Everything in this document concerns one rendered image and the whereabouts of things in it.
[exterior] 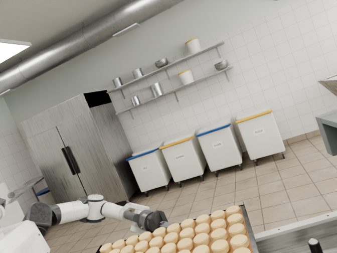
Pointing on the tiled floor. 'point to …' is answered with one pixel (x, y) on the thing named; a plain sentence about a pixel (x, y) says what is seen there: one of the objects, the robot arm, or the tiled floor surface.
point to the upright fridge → (82, 149)
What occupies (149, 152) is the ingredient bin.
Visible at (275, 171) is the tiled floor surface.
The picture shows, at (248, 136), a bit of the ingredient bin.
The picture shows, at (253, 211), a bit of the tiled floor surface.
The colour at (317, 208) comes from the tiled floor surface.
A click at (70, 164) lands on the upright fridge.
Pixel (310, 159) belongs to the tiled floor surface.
